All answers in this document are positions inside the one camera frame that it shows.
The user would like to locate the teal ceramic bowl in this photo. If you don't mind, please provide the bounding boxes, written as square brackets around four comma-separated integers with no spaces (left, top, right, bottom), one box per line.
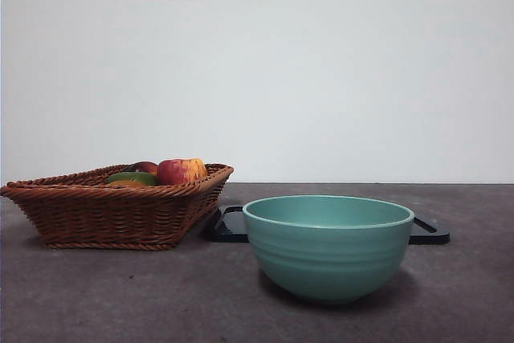
[242,194,415,305]

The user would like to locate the black rectangular tray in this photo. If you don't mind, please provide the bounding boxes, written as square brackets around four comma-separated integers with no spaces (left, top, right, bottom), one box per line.
[200,205,451,245]

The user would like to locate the red yellow apple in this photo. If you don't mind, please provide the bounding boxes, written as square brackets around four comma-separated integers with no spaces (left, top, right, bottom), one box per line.
[156,157,208,186]

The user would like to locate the dark red plum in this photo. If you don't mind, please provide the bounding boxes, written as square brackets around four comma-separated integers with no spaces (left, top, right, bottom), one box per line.
[124,161,159,176]

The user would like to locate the green avocado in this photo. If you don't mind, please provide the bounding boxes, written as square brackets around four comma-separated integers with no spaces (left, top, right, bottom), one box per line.
[104,170,158,187]

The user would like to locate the brown wicker basket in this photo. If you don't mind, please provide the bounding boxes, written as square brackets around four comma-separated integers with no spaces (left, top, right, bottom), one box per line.
[0,162,235,251]

